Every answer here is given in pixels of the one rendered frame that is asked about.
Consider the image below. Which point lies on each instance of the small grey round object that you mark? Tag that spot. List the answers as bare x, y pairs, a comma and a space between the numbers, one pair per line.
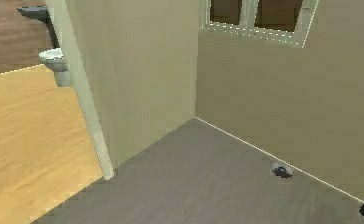
282, 170

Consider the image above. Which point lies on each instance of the white framed window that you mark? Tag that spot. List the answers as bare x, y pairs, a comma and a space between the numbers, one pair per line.
256, 23

